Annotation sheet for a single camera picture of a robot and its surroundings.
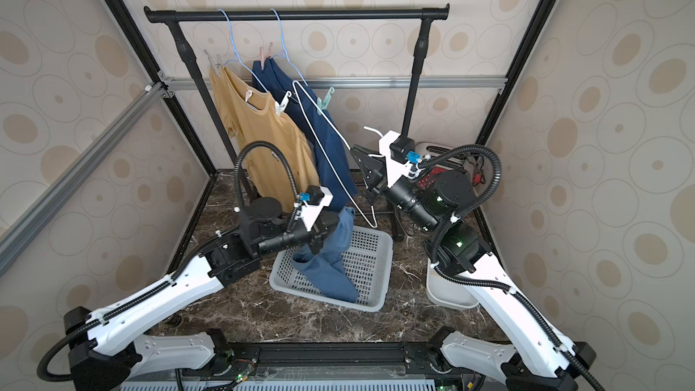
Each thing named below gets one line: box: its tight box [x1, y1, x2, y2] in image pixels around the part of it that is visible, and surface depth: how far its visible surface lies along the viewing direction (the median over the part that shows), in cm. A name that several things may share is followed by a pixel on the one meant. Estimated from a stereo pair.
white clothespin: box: [275, 90, 293, 116], surface depth 65 cm
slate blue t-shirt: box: [291, 206, 359, 304], surface depth 85 cm
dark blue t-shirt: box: [251, 57, 359, 212], surface depth 65 cm
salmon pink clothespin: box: [259, 41, 274, 71], surface depth 75 cm
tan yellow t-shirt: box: [209, 64, 320, 208], surface depth 73 cm
